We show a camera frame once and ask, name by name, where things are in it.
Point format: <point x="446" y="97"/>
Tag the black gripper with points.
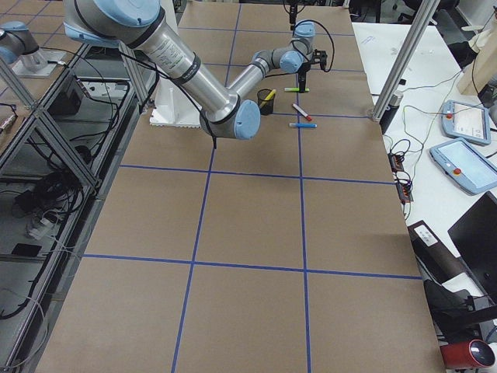
<point x="302" y="71"/>
<point x="292" y="16"/>

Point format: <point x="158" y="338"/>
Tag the green highlighter pen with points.
<point x="296" y="89"/>

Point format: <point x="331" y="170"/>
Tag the red capped marker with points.
<point x="302" y="112"/>

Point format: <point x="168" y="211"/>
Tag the yellow highlighter pen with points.
<point x="270" y="95"/>

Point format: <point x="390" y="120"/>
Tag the blue highlighter pen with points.
<point x="303" y="125"/>

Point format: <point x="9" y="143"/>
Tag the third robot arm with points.
<point x="16" y="41"/>

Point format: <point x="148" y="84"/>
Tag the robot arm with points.
<point x="290" y="3"/>
<point x="142" y="25"/>

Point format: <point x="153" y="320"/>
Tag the black mesh pen cup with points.
<point x="268" y="108"/>

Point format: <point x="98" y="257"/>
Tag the black water bottle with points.
<point x="390" y="111"/>

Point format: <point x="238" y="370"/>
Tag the far teach pendant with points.
<point x="470" y="122"/>

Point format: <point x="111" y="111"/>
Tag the teach pendant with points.
<point x="465" y="165"/>
<point x="470" y="122"/>

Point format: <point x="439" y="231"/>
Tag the near teach pendant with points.
<point x="465" y="165"/>

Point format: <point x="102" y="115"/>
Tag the black laptop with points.
<point x="474" y="236"/>

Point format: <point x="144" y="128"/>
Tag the red cylinder speaker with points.
<point x="467" y="355"/>

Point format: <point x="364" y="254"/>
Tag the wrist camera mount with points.
<point x="319" y="57"/>

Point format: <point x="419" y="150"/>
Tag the aluminium frame post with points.
<point x="414" y="35"/>

